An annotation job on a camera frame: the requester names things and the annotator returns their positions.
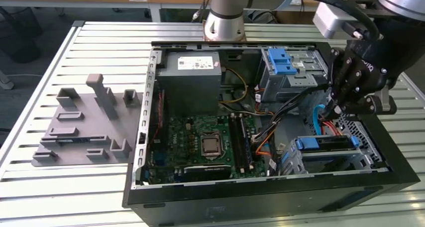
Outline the white furniture foot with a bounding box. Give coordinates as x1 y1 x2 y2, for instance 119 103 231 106
0 70 15 90

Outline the hard disk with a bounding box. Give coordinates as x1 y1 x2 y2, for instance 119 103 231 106
293 134 360 153

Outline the silver CPU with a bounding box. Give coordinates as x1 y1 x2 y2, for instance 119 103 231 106
201 138 220 155

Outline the yellow wire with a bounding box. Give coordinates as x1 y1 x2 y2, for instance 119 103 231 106
219 67 249 105

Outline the blue data wire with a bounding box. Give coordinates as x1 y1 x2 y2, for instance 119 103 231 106
312 105 329 136

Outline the RAM stick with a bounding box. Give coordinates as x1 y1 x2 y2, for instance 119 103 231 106
241 116 259 168
56 136 91 143

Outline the orange wire bundle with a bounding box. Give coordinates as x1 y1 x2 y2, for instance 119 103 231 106
255 141 276 160

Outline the CPU socket with metal cover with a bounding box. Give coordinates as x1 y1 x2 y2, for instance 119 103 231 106
199 131 225 161

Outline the red and black power wire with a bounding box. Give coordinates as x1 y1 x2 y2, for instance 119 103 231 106
319 119 347 138

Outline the black wire bundle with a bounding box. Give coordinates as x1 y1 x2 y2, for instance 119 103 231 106
257 84 333 141

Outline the green Dell motherboard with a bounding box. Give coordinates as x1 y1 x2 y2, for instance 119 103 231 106
144 113 272 185

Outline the blue plastic drive latch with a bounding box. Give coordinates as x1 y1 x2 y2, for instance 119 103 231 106
267 49 299 76

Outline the grey plastic parts rack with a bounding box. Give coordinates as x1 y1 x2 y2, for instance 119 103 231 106
31 73 147 168

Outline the grey Dell power supply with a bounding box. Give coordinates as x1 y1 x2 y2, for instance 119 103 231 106
156 51 223 117

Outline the thin cable with connector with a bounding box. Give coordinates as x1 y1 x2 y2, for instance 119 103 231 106
192 0 216 22

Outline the dark grey backpack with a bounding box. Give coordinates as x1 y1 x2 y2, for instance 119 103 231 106
245 9 279 25

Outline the silver metal drive cage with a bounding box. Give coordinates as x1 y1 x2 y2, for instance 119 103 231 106
259 47 333 104

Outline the black open PC case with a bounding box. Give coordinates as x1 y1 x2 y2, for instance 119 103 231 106
121 40 421 227

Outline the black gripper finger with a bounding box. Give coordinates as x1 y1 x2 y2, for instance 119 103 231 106
324 47 353 121
333 70 380 120

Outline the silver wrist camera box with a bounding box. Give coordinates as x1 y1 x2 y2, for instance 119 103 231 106
313 2 367 40

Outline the black graphics card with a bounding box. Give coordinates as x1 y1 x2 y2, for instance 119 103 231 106
181 163 232 182

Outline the silver metal disk bay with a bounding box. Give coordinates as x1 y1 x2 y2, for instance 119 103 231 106
280 134 383 175

